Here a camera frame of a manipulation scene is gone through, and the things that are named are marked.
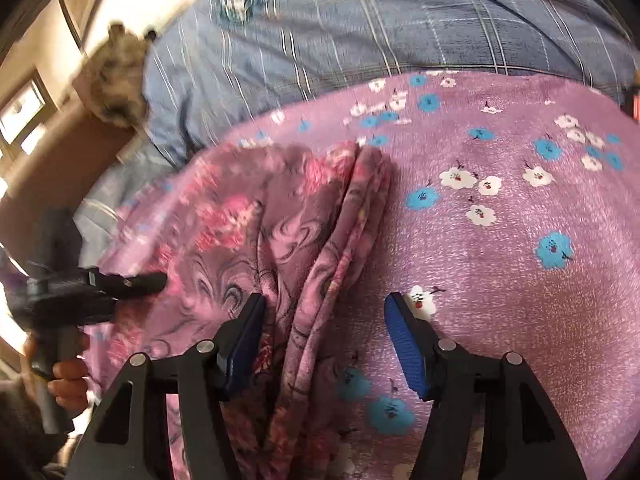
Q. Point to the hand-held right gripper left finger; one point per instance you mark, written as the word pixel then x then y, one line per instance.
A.
pixel 245 345

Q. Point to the purple floral blanket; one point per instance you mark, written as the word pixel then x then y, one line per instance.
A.
pixel 500 260

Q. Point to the pink floral swirl garment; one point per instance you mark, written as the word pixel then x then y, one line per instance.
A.
pixel 260 220

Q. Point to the dark cloth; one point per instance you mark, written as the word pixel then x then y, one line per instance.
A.
pixel 25 440

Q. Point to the grey furry plush toy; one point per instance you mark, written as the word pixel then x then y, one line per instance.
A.
pixel 115 80

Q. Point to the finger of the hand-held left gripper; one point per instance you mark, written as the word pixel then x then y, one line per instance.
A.
pixel 132 282

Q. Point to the blue plaid quilt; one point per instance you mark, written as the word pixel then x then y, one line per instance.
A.
pixel 350 35

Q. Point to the window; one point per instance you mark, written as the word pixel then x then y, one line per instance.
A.
pixel 22 112

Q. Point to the person's left hand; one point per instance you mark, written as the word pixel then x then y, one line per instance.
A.
pixel 70 380

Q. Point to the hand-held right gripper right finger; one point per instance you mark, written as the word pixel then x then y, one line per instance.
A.
pixel 407 340

